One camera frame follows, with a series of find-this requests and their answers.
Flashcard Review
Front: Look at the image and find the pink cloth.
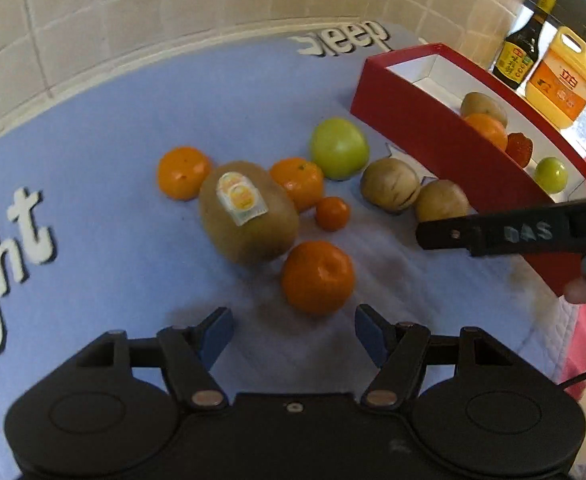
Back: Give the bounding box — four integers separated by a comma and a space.
557, 305, 586, 386

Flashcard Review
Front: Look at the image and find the brown kiwi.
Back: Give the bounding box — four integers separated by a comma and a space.
415, 179, 471, 223
460, 91, 508, 128

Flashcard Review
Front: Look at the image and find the small orange tangerine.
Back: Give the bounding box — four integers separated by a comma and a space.
315, 196, 351, 232

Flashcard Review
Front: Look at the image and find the red cardboard box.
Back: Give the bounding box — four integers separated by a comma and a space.
350, 43, 586, 297

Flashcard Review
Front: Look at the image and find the dark soy sauce bottle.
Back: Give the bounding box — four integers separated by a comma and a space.
492, 0, 558, 92

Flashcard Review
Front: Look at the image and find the small green apple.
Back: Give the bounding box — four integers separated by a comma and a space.
534, 157, 569, 194

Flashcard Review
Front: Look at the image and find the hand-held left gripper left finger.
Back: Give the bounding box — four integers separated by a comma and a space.
74, 306, 235, 411

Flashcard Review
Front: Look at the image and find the round brown cracked fruit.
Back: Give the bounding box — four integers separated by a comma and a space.
360, 157, 422, 214

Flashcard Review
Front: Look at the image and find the blue mat with white letters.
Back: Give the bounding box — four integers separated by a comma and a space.
0, 20, 581, 480

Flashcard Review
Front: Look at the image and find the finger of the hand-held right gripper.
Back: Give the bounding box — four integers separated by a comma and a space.
416, 197, 586, 260

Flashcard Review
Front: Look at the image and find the large kiwi with sticker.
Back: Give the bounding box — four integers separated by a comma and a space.
199, 160, 301, 266

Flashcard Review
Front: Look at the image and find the large orange tangerine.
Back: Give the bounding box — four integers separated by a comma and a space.
280, 240, 357, 316

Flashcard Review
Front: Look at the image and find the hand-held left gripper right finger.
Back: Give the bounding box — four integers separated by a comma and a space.
354, 304, 518, 412

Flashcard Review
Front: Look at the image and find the red strawberry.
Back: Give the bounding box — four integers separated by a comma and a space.
505, 132, 534, 168

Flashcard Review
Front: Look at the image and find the black cable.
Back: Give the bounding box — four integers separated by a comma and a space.
557, 364, 586, 390

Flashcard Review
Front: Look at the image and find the yellow plastic jug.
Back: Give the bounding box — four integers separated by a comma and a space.
525, 25, 586, 129

